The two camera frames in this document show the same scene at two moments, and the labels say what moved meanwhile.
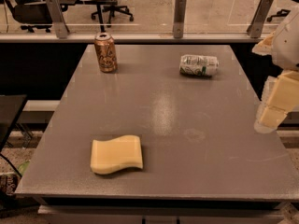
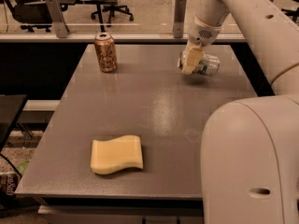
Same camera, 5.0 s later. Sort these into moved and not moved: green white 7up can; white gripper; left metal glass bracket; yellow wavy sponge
Moved: white gripper
Not moved: green white 7up can; left metal glass bracket; yellow wavy sponge
